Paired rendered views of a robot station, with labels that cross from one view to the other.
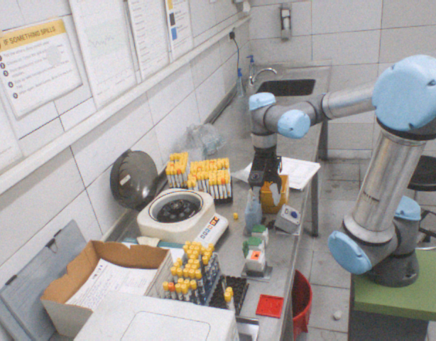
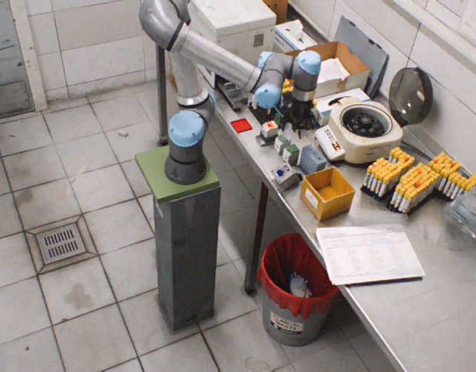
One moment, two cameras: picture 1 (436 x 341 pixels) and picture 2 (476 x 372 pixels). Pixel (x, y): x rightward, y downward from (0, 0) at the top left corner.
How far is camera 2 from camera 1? 2.46 m
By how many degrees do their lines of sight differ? 93
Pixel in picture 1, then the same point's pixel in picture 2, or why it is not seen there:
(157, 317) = (241, 15)
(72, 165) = (412, 32)
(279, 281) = (249, 141)
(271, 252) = (274, 158)
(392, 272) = not seen: hidden behind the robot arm
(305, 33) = not seen: outside the picture
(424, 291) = (157, 161)
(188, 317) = (229, 19)
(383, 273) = not seen: hidden behind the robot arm
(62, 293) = (344, 57)
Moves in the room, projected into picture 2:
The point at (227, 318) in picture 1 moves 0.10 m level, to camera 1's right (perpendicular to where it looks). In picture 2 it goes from (215, 23) to (197, 33)
